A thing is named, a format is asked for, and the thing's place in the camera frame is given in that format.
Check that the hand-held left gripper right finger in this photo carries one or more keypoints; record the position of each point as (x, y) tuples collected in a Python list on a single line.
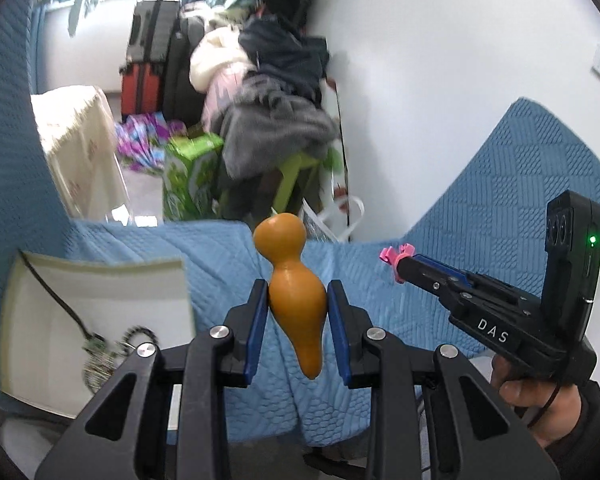
[(339, 320)]

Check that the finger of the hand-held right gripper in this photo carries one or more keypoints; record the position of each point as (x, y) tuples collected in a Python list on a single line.
[(425, 280), (445, 267)]

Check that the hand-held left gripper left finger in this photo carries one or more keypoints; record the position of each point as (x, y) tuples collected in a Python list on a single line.
[(257, 320)]

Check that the pink hat hair clip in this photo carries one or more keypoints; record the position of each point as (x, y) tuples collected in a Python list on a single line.
[(392, 255)]

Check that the orange-brown gourd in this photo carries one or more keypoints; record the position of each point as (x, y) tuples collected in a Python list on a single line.
[(295, 300)]

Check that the black and white striped bangle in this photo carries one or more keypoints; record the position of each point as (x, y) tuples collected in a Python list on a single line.
[(148, 332)]

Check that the green dotted box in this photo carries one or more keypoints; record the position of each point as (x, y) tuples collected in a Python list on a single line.
[(130, 300)]

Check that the black hair stick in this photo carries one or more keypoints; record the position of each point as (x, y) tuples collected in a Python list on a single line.
[(55, 295)]

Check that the person's right forearm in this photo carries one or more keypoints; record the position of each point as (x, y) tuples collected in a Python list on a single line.
[(595, 430)]

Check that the person's right hand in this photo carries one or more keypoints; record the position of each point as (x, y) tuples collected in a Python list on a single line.
[(530, 395)]

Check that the blue textured sofa cover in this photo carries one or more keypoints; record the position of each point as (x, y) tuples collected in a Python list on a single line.
[(505, 185)]

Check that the green plastic stool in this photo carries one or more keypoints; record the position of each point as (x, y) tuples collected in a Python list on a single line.
[(295, 175)]

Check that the green carton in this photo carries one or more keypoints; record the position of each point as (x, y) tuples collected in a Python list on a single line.
[(190, 175)]

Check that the grey blanket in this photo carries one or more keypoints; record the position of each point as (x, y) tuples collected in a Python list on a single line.
[(275, 125)]

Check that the purple patterned bag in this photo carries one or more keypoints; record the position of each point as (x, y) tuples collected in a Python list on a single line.
[(145, 140)]

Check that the pink garment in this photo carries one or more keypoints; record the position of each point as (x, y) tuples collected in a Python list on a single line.
[(222, 95)]

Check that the black suitcase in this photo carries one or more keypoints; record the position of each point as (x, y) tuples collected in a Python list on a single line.
[(185, 70)]

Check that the red suitcase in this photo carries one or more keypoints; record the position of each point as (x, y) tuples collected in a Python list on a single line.
[(140, 85)]

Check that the cream puffy jacket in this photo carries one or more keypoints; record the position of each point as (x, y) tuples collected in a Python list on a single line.
[(215, 60)]

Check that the dark navy garment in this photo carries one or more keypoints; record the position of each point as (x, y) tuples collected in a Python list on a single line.
[(285, 55)]

